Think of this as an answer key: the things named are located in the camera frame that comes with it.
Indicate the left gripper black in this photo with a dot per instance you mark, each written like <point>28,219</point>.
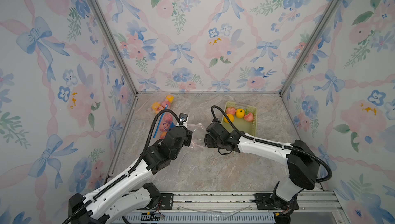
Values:
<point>188,137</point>

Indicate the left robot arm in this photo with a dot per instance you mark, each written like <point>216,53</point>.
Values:
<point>129,191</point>

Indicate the blue zipper clear bag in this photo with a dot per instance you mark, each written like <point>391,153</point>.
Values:
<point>163,128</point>

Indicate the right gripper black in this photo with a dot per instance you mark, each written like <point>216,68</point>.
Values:
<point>207,141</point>

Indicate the green plastic basket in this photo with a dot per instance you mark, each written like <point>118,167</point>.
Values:
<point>241,124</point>

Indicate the yellow peach with leaf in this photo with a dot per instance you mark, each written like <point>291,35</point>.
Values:
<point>240,113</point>

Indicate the pink peach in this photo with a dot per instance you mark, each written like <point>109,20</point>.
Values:
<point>249,117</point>
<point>230,111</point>
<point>168,118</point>

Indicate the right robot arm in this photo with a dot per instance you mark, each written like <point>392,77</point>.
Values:
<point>302,165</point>

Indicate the pink zipper clear bag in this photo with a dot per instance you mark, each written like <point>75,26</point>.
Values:
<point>198,136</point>
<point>146,105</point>

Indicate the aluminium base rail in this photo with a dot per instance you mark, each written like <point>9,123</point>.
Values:
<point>238,208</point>

